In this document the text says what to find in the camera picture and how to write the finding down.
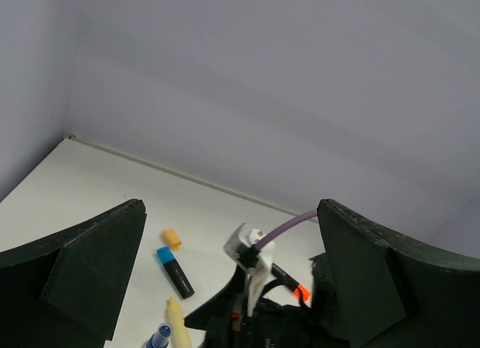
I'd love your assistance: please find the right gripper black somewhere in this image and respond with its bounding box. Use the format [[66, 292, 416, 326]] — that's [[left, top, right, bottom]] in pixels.
[[184, 267, 358, 347]]

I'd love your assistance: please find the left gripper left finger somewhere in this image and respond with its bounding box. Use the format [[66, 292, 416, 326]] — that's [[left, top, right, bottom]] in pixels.
[[1, 199, 146, 347]]

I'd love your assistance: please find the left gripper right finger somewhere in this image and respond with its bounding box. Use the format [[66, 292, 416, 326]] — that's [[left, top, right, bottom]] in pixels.
[[312, 199, 479, 347]]

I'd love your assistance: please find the blue marker pen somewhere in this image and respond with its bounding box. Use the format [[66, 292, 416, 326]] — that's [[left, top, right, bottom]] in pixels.
[[143, 323, 173, 348]]

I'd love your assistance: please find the yellow marker pen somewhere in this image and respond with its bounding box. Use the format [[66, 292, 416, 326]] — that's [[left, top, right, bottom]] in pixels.
[[166, 296, 193, 348]]

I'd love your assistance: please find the black highlighter orange cap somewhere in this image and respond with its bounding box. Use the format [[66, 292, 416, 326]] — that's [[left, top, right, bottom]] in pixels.
[[271, 263, 311, 303]]

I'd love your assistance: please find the black highlighter blue cap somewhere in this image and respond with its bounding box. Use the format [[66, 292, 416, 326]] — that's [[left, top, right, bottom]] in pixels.
[[156, 247, 195, 299]]

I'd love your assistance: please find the orange marker cap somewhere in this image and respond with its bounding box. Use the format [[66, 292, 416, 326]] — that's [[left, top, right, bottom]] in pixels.
[[162, 229, 182, 251]]

